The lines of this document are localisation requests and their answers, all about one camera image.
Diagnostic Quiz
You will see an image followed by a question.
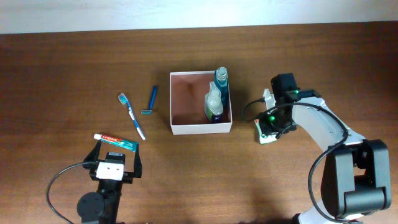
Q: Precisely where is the green mouthwash bottle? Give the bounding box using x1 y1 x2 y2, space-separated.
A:
215 67 228 106

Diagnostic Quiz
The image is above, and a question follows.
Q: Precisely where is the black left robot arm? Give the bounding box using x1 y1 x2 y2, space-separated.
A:
76 141 142 224

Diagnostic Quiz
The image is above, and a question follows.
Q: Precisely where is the red green toothpaste tube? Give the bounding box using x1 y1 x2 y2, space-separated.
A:
93 134 139 152

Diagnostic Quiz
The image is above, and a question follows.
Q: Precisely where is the green white soap packet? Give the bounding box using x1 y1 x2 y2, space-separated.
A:
254 119 277 144

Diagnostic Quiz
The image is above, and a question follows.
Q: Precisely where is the clear soap pump bottle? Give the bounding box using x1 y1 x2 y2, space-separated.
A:
204 82 224 123

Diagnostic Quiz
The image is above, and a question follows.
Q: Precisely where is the pink open box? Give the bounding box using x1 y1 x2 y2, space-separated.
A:
169 70 233 135

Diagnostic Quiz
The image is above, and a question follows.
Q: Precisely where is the blue white toothbrush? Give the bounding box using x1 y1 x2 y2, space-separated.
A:
118 93 146 141

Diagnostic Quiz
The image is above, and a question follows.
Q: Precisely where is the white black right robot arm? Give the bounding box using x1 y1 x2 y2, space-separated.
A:
139 88 392 223

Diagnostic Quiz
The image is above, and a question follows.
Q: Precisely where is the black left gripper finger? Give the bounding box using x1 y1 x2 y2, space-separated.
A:
133 145 142 178
83 140 101 169

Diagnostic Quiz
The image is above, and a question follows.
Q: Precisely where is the blue disposable razor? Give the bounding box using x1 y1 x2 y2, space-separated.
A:
141 85 158 114

